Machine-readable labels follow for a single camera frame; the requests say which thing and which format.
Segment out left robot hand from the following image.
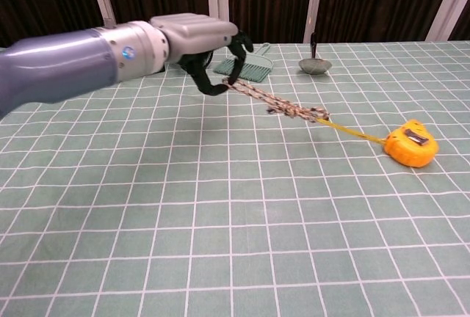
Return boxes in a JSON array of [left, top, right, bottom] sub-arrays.
[[148, 12, 255, 97]]

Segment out braided multicolour rope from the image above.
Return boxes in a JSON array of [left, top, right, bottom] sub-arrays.
[[221, 77, 331, 124]]

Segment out yellow tape measure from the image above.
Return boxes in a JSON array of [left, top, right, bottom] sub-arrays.
[[317, 117, 440, 169]]

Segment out green hand brush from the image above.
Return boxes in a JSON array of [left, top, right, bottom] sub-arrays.
[[212, 43, 275, 84]]

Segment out dark brown curtain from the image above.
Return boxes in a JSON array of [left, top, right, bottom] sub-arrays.
[[0, 0, 470, 48]]

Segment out green checkered tablecloth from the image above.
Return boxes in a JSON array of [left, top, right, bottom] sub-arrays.
[[0, 40, 470, 317]]

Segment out metal ladle black handle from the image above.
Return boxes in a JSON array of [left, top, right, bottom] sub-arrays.
[[297, 32, 332, 76]]

